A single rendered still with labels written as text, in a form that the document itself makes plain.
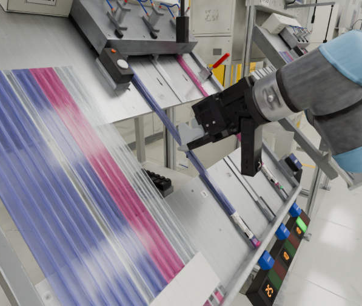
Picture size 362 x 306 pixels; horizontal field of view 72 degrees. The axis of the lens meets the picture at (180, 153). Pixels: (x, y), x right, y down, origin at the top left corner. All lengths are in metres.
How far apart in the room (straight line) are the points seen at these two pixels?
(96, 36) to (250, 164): 0.42
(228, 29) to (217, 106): 1.26
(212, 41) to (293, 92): 1.37
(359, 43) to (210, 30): 1.42
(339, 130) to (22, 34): 0.58
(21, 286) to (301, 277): 1.39
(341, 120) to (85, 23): 0.53
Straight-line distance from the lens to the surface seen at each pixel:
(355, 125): 0.41
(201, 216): 0.50
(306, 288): 1.54
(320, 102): 0.40
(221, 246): 0.51
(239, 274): 0.51
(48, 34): 0.63
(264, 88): 0.41
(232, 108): 0.46
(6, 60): 0.55
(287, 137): 1.02
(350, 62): 0.38
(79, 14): 0.67
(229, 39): 1.68
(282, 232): 0.66
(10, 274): 0.36
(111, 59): 0.57
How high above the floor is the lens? 1.11
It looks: 23 degrees down
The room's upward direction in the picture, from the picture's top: straight up
